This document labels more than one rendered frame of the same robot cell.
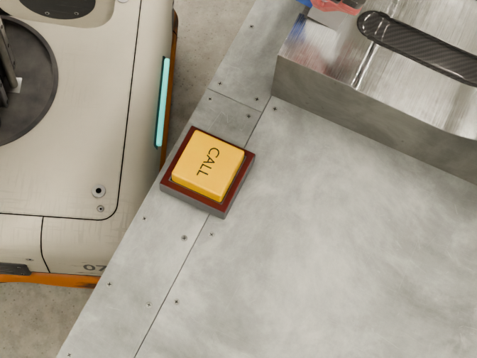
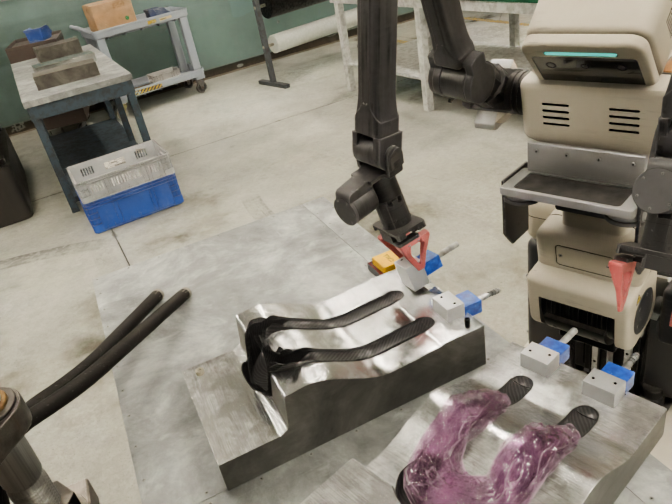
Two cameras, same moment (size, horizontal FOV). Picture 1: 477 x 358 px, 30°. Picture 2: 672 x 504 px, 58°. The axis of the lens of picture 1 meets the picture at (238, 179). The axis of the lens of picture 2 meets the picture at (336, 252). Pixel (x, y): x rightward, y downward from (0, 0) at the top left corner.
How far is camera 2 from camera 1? 1.50 m
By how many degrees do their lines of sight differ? 79
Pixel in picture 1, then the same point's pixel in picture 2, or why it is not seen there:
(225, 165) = (383, 261)
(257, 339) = (317, 265)
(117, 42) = not seen: hidden behind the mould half
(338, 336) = (296, 283)
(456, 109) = (329, 308)
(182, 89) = not seen: outside the picture
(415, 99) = (346, 297)
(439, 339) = not seen: hidden behind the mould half
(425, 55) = (364, 311)
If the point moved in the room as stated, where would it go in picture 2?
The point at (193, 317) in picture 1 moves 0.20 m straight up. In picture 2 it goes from (341, 253) to (327, 182)
